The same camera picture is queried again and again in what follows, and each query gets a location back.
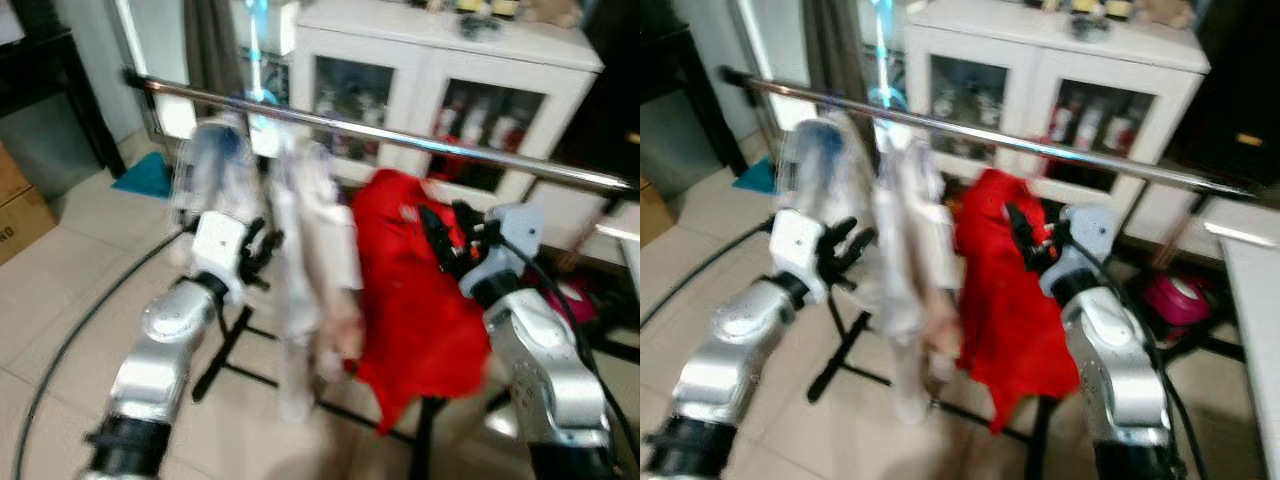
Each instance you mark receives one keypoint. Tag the black tangled object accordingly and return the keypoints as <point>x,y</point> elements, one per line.
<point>1090,25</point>
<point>480,27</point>

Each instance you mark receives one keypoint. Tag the grey curtain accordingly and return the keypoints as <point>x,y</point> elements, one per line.
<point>210,45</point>
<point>835,45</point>

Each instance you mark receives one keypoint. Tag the plain cardboard box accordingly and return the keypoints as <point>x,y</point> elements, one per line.
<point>12,172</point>

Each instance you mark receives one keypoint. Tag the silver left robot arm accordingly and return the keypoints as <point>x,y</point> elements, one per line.
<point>160,350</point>
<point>730,350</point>

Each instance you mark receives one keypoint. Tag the brown plush toy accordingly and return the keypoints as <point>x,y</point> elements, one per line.
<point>1168,13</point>
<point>555,12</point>

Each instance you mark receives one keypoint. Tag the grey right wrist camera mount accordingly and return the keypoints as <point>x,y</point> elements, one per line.
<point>515,240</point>
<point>1090,240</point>

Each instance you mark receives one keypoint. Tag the magenta round appliance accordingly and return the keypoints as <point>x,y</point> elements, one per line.
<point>1175,298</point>
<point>570,300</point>

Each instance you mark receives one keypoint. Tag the white light garment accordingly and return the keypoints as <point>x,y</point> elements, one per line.
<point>310,250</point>
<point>915,250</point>

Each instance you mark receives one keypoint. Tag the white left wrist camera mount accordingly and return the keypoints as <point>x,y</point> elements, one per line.
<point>218,250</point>
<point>798,250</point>

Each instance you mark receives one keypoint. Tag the grey flat panel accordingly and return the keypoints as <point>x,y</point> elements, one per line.
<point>45,145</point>
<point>675,140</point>

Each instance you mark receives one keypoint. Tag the black desk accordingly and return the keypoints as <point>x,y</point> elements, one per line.
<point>40,70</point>
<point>670,60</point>

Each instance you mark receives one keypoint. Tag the teal floor mat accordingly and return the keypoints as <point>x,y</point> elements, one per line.
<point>765,178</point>
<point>142,178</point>

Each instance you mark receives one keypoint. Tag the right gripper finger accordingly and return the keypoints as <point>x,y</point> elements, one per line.
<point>436,235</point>
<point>1022,232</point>
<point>469,222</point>
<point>1051,218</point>

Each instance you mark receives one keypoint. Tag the black chrome clothes rack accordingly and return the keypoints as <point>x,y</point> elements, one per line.
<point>1000,135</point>
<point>400,137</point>

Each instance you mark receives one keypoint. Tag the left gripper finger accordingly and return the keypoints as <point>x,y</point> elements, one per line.
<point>273,248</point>
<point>254,231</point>
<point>844,230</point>
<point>862,250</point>

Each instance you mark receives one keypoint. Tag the printed cardboard box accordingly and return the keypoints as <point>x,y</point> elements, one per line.
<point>652,215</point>
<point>28,228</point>

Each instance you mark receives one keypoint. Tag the red polo shirt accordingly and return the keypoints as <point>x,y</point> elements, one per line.
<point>410,300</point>
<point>1010,300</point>

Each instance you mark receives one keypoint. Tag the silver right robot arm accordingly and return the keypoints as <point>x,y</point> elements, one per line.
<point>540,370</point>
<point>1110,370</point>

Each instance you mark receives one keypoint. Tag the white glass-door cabinet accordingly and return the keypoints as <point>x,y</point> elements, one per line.
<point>1050,45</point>
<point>440,45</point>

